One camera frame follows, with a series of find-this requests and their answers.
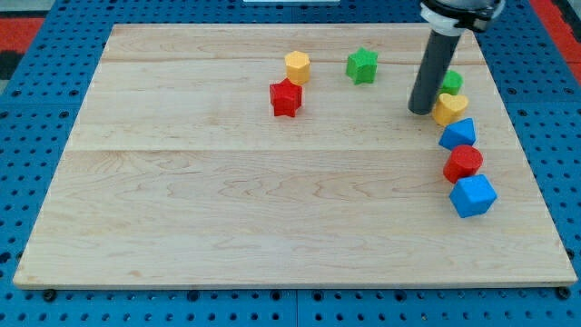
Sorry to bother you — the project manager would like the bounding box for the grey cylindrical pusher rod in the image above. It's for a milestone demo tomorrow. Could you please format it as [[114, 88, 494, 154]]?
[[408, 30, 460, 115]]

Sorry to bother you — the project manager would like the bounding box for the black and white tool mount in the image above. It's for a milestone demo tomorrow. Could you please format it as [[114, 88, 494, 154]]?
[[419, 0, 506, 36]]

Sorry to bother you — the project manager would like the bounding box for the yellow hexagon block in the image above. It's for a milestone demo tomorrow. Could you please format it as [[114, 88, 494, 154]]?
[[284, 51, 310, 85]]

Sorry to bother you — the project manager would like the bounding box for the green round block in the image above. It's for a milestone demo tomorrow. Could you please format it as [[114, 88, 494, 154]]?
[[439, 70, 464, 95]]

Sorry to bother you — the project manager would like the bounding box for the yellow heart block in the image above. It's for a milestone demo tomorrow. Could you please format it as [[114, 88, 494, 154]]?
[[432, 94, 469, 126]]

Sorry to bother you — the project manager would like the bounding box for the green star block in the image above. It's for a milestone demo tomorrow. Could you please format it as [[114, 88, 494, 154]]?
[[346, 47, 379, 84]]

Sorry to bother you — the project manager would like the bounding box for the blue triangle block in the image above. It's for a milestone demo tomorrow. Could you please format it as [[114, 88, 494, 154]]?
[[438, 118, 477, 151]]

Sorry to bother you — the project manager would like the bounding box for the red cylinder block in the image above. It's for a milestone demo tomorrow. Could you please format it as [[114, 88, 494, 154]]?
[[443, 144, 483, 183]]

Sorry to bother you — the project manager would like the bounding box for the blue cube block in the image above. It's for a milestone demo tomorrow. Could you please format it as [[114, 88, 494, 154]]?
[[448, 174, 497, 218]]

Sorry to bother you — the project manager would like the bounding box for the red star block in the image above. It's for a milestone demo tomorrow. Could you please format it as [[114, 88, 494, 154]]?
[[269, 78, 303, 117]]

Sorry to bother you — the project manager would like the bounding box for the wooden board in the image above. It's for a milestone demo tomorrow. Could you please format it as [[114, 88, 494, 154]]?
[[13, 24, 577, 290]]

